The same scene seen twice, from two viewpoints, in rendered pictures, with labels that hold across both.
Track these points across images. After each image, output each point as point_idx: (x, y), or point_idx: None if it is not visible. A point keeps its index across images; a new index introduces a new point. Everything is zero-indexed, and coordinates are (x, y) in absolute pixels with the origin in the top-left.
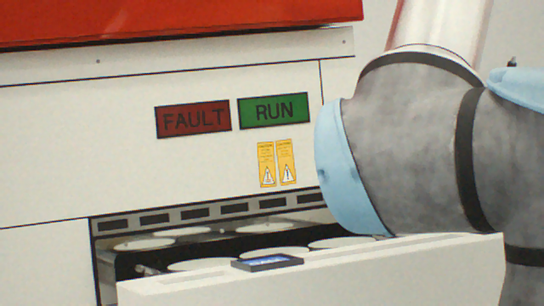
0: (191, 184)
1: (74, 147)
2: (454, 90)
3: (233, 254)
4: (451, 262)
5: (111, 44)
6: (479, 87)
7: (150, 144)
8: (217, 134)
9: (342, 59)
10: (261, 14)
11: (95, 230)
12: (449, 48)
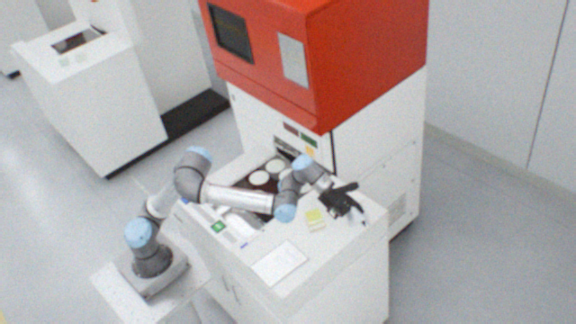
0: (292, 142)
1: (268, 118)
2: (142, 213)
3: (288, 166)
4: (201, 226)
5: None
6: (151, 215)
7: (283, 128)
8: (296, 136)
9: (326, 139)
10: (293, 119)
11: (274, 138)
12: (152, 205)
